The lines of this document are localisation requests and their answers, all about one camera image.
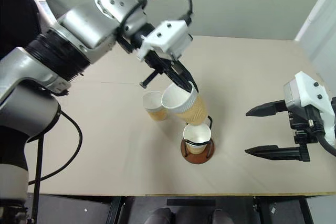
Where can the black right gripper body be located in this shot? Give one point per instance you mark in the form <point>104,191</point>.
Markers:
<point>304,119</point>

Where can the brown ribbed paper cup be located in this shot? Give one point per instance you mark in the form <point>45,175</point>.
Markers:
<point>155,108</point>
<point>191,108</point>
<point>197,137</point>

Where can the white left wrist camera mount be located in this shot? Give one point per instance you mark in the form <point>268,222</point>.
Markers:
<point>168,37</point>

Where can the thin black upright pole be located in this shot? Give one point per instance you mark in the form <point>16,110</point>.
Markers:
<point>36,171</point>

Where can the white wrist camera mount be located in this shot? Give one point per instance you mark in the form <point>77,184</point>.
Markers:
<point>168,37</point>
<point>312,90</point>

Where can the black metal table frame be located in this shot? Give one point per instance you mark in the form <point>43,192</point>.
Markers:
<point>115,208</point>

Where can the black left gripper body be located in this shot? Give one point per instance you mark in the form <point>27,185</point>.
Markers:
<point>157,62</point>

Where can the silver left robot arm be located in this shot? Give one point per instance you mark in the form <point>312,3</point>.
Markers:
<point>78,27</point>

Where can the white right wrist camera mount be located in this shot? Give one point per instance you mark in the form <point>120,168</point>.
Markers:
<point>312,90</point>

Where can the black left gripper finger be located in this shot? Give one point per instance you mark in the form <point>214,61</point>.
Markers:
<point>183,77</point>
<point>151,78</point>

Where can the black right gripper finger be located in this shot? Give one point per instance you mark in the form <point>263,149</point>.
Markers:
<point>265,109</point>
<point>273,152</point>

